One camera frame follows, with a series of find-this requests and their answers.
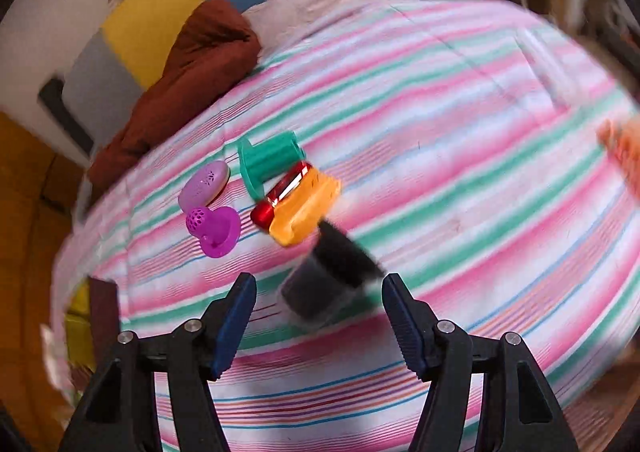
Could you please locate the black rolled mat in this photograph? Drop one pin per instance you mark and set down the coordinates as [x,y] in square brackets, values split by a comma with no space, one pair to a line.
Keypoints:
[50,97]

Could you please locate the lilac oval soap box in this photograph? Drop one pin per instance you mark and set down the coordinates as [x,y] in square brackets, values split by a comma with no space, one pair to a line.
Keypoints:
[204,186]

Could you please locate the teal flanged cylinder toy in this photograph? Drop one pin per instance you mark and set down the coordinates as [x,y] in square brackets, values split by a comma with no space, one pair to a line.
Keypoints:
[266,160]

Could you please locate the grey yellow blue headboard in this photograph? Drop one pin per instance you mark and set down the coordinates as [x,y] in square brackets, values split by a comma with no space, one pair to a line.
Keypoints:
[125,57]

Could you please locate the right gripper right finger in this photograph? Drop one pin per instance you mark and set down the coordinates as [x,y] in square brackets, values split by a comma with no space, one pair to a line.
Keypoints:
[440,354]

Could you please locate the dark red quilted blanket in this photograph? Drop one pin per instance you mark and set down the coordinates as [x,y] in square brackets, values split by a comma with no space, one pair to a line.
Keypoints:
[215,49]

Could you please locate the yellow orange ribbed toy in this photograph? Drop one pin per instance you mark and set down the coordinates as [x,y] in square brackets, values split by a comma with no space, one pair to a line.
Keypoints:
[297,216]

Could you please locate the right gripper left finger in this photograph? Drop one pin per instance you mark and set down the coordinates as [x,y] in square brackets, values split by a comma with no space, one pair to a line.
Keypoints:
[199,352]

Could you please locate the gold metal tray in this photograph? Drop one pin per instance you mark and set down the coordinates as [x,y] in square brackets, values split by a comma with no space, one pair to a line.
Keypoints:
[91,322]

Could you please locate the red cylinder toy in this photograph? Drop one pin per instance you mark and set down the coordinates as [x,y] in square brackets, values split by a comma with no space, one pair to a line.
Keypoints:
[262,214]

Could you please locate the magenta perforated dome toy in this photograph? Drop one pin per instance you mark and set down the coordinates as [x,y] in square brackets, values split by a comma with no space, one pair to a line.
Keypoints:
[217,230]

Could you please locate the black clear disc spindle case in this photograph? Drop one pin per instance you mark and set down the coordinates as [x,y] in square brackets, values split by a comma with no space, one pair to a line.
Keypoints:
[331,276]

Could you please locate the orange red block toy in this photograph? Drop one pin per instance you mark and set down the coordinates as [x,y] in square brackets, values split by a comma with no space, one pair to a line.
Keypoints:
[621,139]

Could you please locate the striped pink green bedspread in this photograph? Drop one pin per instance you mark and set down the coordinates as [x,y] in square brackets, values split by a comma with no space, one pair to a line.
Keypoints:
[464,134]

